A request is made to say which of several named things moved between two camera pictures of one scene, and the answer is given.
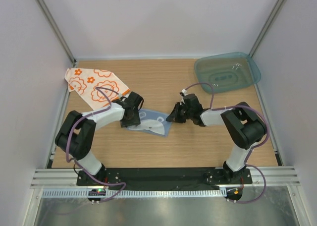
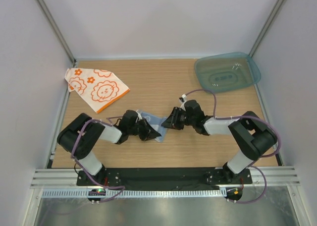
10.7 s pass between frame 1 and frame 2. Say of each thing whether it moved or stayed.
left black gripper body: moved
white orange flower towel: stayed
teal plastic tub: stayed
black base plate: stayed
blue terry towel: moved
